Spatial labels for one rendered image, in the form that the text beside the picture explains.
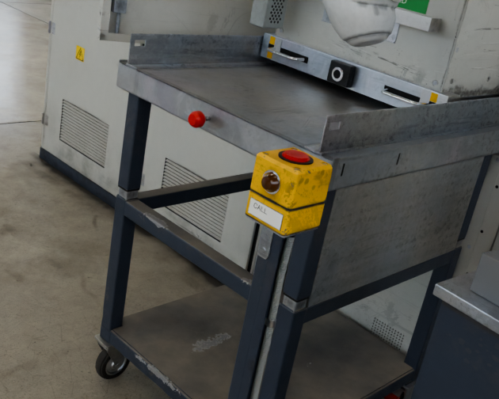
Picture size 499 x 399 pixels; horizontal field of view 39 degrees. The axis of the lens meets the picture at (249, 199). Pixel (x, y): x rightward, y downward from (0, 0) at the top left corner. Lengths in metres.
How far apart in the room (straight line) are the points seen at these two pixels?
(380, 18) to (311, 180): 0.33
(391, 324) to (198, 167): 0.86
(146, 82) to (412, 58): 0.57
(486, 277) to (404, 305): 0.94
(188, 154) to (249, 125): 1.17
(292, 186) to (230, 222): 1.43
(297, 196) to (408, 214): 0.60
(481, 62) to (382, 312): 0.77
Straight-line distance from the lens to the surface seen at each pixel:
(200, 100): 1.41
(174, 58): 1.67
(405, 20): 1.55
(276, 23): 1.74
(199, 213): 2.48
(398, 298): 2.02
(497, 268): 1.08
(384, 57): 1.63
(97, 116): 2.91
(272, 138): 1.28
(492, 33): 1.67
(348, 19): 1.18
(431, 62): 1.57
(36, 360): 2.03
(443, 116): 1.52
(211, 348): 1.84
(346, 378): 1.86
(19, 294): 2.31
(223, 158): 2.35
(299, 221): 0.99
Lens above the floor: 1.21
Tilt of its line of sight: 22 degrees down
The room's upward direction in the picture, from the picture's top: 11 degrees clockwise
